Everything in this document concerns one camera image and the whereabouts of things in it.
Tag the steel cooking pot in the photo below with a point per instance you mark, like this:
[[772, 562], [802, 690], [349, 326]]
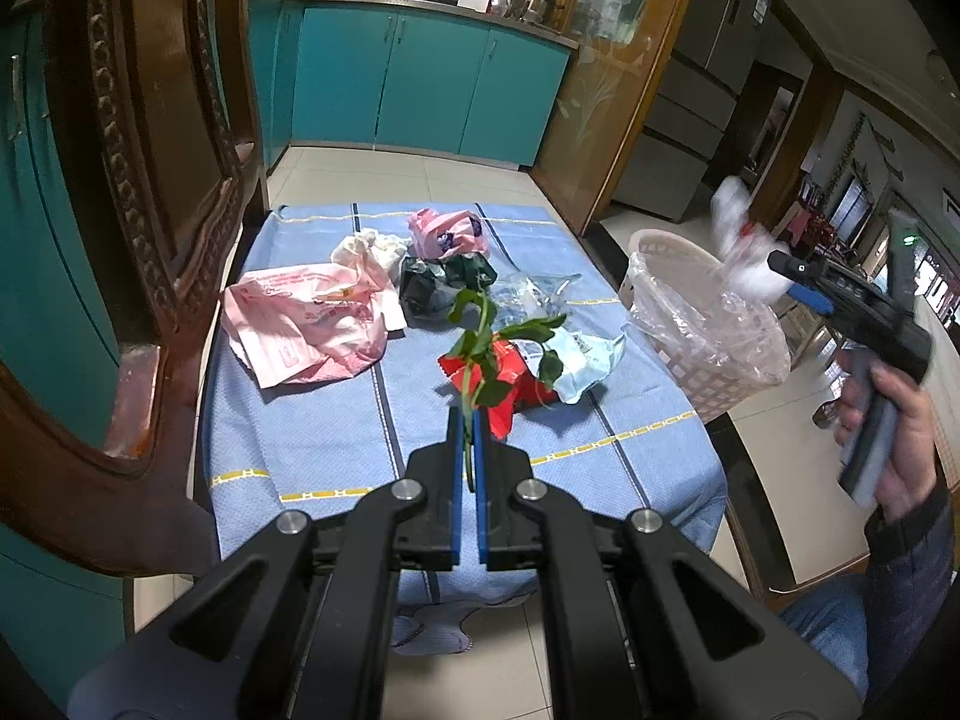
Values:
[[538, 4]]

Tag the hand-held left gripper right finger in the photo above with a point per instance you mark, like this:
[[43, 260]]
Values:
[[481, 510]]

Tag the pale blue plastic wrapper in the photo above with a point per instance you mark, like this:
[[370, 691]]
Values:
[[585, 364]]

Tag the person's leg in jeans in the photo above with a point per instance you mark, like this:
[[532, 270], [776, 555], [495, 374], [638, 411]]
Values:
[[825, 630]]

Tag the person's right forearm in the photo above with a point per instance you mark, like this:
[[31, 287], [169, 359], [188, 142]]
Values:
[[911, 540]]

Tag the green leafy stem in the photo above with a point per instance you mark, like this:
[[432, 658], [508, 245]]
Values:
[[480, 337]]

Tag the grey refrigerator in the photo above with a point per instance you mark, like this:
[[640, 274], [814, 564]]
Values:
[[697, 90]]

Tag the red packet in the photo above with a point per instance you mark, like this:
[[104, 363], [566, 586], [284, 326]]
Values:
[[514, 371]]

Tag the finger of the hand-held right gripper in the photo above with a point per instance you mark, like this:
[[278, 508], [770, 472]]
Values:
[[814, 302], [795, 266]]

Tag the large pink plastic bag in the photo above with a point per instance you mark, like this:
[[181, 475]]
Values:
[[300, 322]]

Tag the black plastic bag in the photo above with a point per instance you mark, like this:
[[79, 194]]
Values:
[[424, 292]]

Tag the blue tablecloth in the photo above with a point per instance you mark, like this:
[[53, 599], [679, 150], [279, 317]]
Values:
[[315, 435]]

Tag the cream crumpled bag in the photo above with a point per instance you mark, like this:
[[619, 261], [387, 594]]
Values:
[[367, 251]]

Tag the small pink printed bag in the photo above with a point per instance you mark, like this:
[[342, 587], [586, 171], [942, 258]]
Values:
[[442, 232]]

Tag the white plastic lattice basket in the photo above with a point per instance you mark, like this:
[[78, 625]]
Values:
[[697, 382]]

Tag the teal kitchen cabinets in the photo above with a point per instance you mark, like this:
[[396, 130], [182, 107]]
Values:
[[420, 82]]

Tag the carved wooden chair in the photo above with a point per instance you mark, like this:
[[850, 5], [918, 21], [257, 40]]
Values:
[[150, 127]]

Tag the person's right hand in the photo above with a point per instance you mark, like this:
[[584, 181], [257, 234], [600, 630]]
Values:
[[915, 442]]

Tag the white plastic bag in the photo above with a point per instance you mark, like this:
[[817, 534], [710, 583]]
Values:
[[750, 270]]

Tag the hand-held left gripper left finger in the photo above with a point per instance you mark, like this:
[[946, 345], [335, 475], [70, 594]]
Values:
[[456, 510]]

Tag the green wall garland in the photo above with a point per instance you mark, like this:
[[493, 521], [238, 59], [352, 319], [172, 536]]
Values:
[[847, 157]]

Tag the clear plastic bag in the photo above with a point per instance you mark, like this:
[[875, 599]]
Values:
[[525, 300]]

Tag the wooden framed glass door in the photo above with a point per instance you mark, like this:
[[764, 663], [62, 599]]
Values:
[[615, 90]]

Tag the clear plastic basket liner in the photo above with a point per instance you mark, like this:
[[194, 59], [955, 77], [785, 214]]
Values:
[[720, 322]]

